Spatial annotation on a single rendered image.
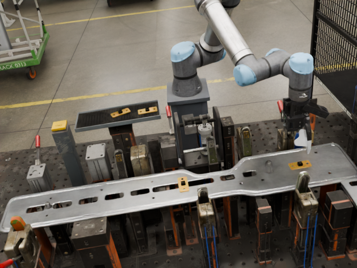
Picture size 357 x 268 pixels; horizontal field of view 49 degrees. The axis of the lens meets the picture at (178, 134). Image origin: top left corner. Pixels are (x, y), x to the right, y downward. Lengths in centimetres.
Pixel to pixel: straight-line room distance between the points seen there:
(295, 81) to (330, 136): 99
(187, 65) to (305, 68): 67
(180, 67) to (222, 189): 64
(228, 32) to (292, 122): 39
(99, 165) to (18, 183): 80
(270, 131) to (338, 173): 80
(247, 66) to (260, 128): 103
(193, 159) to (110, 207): 43
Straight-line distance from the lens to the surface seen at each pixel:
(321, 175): 158
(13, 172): 243
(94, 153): 162
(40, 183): 171
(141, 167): 162
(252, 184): 152
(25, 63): 518
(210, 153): 162
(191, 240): 174
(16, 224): 148
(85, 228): 144
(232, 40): 141
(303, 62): 133
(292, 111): 143
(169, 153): 164
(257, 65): 136
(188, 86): 188
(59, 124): 178
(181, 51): 182
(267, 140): 225
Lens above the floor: 203
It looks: 35 degrees down
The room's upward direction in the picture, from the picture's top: 8 degrees counter-clockwise
